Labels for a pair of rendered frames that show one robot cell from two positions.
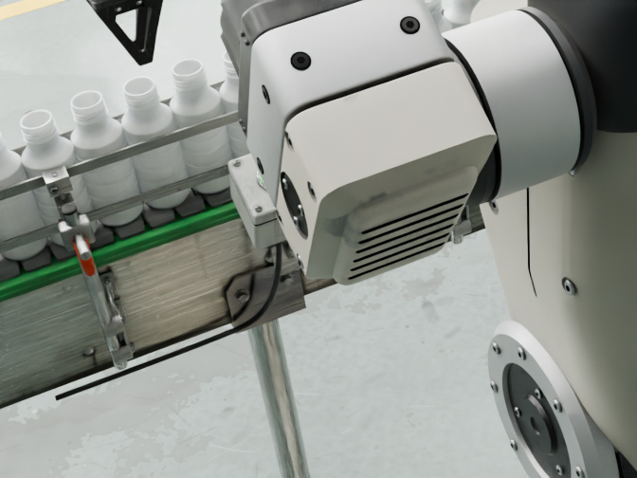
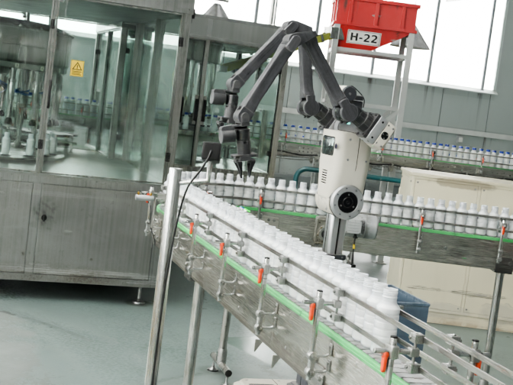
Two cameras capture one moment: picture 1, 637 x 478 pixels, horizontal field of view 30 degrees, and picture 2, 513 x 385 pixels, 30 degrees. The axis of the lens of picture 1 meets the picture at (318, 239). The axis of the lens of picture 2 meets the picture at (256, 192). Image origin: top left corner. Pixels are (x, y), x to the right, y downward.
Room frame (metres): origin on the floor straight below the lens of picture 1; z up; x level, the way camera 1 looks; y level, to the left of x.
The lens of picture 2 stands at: (1.14, 4.11, 1.59)
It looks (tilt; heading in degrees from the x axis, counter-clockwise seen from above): 5 degrees down; 268
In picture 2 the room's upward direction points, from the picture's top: 7 degrees clockwise
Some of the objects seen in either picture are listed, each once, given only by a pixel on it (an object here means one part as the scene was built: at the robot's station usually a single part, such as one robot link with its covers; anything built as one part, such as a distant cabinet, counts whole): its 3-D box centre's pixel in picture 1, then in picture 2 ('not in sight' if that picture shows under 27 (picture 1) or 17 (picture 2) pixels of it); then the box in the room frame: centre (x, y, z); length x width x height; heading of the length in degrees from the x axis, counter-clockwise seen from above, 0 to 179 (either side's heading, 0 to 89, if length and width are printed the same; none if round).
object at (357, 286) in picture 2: not in sight; (357, 303); (0.74, 1.60, 1.08); 0.06 x 0.06 x 0.17
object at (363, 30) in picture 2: not in sight; (357, 130); (-0.31, -6.48, 1.40); 0.92 x 0.72 x 2.80; 178
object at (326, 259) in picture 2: not in sight; (324, 284); (0.80, 1.37, 1.08); 0.06 x 0.06 x 0.17
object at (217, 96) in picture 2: not in sight; (224, 92); (1.17, -0.29, 1.60); 0.12 x 0.09 x 0.12; 18
